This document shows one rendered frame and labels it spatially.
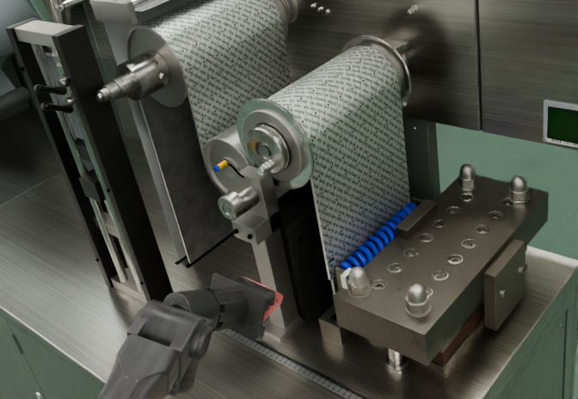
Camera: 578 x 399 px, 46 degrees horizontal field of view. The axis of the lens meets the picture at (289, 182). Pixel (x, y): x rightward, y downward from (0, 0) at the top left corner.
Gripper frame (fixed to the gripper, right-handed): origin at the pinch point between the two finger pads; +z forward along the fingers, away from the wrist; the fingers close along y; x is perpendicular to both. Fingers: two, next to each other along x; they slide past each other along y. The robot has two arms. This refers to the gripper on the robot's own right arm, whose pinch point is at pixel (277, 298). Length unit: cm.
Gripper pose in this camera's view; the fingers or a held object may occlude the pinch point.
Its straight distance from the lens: 101.6
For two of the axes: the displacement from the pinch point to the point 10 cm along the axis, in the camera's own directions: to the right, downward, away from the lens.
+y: 7.5, 2.2, -6.3
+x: 1.9, -9.7, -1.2
